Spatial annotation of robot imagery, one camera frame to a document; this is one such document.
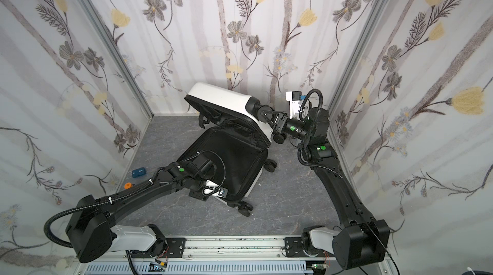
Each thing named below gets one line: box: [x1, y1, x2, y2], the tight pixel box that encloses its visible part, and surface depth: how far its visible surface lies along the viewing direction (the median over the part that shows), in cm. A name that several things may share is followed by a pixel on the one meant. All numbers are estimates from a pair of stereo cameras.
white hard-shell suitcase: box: [177, 82, 278, 218], surface depth 86 cm
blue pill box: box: [131, 167, 147, 178], surface depth 95 cm
